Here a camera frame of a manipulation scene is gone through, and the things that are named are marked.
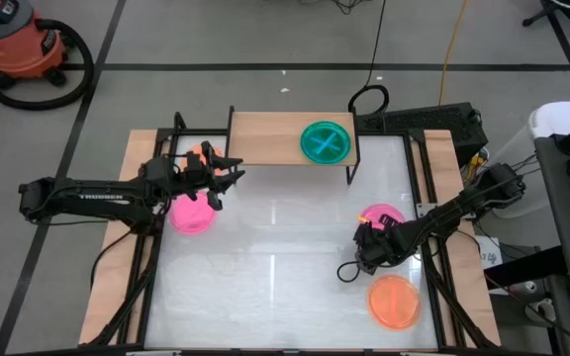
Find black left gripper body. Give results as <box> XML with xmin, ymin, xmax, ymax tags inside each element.
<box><xmin>178</xmin><ymin>141</ymin><xmax>225</xmax><ymax>212</ymax></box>

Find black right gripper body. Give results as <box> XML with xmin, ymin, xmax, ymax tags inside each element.
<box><xmin>353</xmin><ymin>214</ymin><xmax>423</xmax><ymax>274</ymax></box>

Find orange translucent plate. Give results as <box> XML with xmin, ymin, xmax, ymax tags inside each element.
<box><xmin>185</xmin><ymin>142</ymin><xmax>226</xmax><ymax>175</ymax></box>
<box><xmin>367</xmin><ymin>274</ymin><xmax>423</xmax><ymax>331</ymax></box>

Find pink translucent plate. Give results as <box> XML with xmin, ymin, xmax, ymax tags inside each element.
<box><xmin>358</xmin><ymin>203</ymin><xmax>408</xmax><ymax>231</ymax></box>
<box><xmin>167</xmin><ymin>190</ymin><xmax>217</xmax><ymax>235</ymax></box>

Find wooden shelf with black legs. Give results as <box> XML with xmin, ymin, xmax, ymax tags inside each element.
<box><xmin>225</xmin><ymin>105</ymin><xmax>362</xmax><ymax>186</ymax></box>

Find white paper sheet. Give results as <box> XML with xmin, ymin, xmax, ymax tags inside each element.
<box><xmin>477</xmin><ymin>235</ymin><xmax>505</xmax><ymax>271</ymax></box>

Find white cup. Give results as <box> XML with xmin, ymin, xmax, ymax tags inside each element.
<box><xmin>524</xmin><ymin>296</ymin><xmax>557</xmax><ymax>323</ymax></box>

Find white bin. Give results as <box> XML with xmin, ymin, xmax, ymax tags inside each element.
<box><xmin>492</xmin><ymin>101</ymin><xmax>570</xmax><ymax>219</ymax></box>

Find orange shop vacuum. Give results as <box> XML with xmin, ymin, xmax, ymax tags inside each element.
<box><xmin>0</xmin><ymin>0</ymin><xmax>68</xmax><ymax>80</ymax></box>

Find black office chair base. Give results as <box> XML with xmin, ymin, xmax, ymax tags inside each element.
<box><xmin>522</xmin><ymin>0</ymin><xmax>570</xmax><ymax>40</ymax></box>

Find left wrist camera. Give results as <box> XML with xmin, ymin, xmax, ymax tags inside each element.
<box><xmin>184</xmin><ymin>151</ymin><xmax>208</xmax><ymax>175</ymax></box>

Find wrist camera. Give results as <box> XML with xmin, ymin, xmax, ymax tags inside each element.
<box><xmin>184</xmin><ymin>151</ymin><xmax>208</xmax><ymax>175</ymax></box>
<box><xmin>378</xmin><ymin>213</ymin><xmax>401</xmax><ymax>231</ymax></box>

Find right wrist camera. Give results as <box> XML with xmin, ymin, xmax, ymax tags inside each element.
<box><xmin>378</xmin><ymin>213</ymin><xmax>401</xmax><ymax>231</ymax></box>

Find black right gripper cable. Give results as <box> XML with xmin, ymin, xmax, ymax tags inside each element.
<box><xmin>335</xmin><ymin>260</ymin><xmax>366</xmax><ymax>285</ymax></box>

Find black metal table frame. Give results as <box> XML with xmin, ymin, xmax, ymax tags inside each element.
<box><xmin>91</xmin><ymin>111</ymin><xmax>499</xmax><ymax>350</ymax></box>

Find black vacuum hose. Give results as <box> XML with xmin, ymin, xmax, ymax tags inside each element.
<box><xmin>0</xmin><ymin>18</ymin><xmax>95</xmax><ymax>111</ymax></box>

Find black floor cable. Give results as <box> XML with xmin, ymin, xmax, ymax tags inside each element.
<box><xmin>347</xmin><ymin>0</ymin><xmax>390</xmax><ymax>116</ymax></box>

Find yellow floor cable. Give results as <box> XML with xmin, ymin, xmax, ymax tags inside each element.
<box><xmin>437</xmin><ymin>0</ymin><xmax>470</xmax><ymax>106</ymax></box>

